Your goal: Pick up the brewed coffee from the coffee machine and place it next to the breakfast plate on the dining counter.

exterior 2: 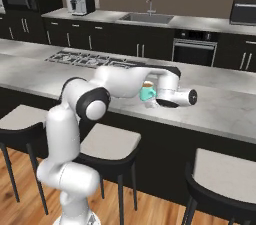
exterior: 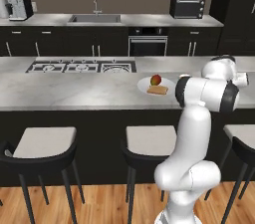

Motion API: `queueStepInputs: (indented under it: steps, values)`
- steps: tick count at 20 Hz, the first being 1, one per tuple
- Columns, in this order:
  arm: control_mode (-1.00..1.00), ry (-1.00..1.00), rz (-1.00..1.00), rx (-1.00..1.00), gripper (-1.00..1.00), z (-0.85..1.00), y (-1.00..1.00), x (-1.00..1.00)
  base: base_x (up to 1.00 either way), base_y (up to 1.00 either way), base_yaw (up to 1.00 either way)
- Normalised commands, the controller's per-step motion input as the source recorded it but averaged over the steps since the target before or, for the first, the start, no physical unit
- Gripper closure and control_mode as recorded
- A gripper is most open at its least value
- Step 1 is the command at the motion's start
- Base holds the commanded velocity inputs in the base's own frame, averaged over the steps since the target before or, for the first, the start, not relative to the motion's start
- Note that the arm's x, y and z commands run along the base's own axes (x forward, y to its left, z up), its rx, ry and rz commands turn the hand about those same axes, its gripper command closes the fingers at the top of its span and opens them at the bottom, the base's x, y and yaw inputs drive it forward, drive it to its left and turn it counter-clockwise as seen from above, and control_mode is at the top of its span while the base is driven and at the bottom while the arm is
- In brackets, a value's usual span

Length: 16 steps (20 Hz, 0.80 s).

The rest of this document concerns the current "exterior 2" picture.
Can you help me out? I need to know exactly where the black countertop toaster oven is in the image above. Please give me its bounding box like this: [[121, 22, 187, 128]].
[[229, 0, 256, 27]]

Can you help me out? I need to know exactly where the white and black coffee machine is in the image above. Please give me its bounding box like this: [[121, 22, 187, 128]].
[[65, 0, 97, 17]]

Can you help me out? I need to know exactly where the black stool with beige seat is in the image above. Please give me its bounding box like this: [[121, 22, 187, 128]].
[[181, 147, 256, 225], [74, 122, 143, 225], [0, 103, 50, 216]]

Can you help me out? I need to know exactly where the black hob with grates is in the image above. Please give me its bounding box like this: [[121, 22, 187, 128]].
[[44, 49, 150, 70]]

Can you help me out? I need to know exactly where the dark island counter base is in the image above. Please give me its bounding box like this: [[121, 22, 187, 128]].
[[0, 85, 256, 219]]

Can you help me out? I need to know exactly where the steel tap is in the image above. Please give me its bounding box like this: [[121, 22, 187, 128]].
[[145, 0, 157, 17]]

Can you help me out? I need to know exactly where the short run of dark cupboards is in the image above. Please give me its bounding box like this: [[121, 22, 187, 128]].
[[213, 32, 256, 73]]

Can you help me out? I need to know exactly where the dark tall cupboard unit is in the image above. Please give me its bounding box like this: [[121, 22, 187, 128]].
[[0, 0, 64, 46]]

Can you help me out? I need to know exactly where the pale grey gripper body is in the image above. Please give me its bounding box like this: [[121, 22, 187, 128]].
[[145, 99, 161, 110]]

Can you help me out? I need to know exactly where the long run of dark cupboards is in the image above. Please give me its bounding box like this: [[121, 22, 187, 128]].
[[41, 17, 176, 62]]

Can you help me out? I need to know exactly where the steel sink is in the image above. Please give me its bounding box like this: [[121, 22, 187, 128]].
[[118, 12, 175, 26]]

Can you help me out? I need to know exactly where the teal mug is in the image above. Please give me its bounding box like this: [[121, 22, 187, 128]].
[[138, 80, 158, 103]]

